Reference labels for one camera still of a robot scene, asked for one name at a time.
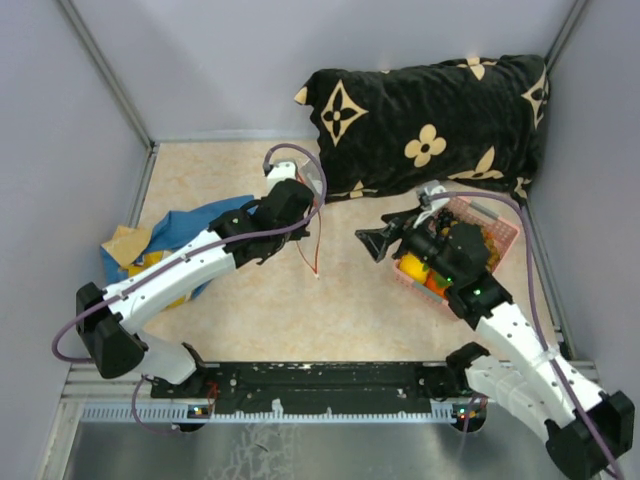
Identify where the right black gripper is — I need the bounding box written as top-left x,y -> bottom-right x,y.
356,204 -> 459,284

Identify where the yellow lemon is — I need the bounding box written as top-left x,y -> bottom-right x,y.
398,253 -> 429,284

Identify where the clear zip top bag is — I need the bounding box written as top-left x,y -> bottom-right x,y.
295,152 -> 325,280

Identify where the orange persimmon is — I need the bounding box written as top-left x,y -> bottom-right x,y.
424,270 -> 451,299

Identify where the brown longan bunch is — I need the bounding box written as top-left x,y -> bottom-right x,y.
482,228 -> 501,271

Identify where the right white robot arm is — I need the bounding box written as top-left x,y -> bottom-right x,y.
355,209 -> 635,479

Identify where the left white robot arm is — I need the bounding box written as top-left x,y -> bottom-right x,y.
76,179 -> 314,397

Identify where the yellow blue cartoon bag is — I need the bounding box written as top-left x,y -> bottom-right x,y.
100,222 -> 202,284

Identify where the black grape bunch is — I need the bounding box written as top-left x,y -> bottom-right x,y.
433,208 -> 459,237

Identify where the blue cloth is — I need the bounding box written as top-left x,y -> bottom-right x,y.
100,195 -> 254,284

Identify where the pink plastic basket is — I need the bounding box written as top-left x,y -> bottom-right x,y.
393,196 -> 520,312

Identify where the black floral pillow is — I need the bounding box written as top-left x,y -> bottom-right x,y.
294,54 -> 550,204

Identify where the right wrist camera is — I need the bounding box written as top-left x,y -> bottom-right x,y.
415,181 -> 449,212

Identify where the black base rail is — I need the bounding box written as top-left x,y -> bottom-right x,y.
151,361 -> 471,415

